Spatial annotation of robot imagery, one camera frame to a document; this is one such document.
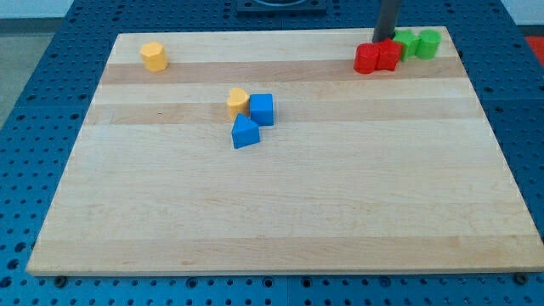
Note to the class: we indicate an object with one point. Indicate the red star block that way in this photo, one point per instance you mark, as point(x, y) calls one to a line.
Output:
point(389, 55)

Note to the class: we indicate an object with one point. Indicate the green star block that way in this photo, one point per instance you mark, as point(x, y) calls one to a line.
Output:
point(409, 41)

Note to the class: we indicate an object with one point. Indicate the blue triangle block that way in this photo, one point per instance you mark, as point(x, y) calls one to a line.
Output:
point(244, 131)

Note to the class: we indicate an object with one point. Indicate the wooden board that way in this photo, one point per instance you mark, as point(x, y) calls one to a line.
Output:
point(394, 172)

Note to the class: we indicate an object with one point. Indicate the blue cube block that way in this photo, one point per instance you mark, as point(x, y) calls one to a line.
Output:
point(261, 107)

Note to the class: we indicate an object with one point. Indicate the yellow heart block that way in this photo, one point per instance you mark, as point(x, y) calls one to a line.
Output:
point(237, 103)

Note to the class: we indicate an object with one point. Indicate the red cylinder block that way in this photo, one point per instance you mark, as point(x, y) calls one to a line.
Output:
point(366, 57)

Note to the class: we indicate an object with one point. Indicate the yellow hexagon block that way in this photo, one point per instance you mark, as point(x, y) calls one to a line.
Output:
point(154, 57)

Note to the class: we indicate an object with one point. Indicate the green cylinder block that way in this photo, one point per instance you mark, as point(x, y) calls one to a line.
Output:
point(429, 41)

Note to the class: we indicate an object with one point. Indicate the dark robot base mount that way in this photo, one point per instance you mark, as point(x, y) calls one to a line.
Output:
point(253, 7)

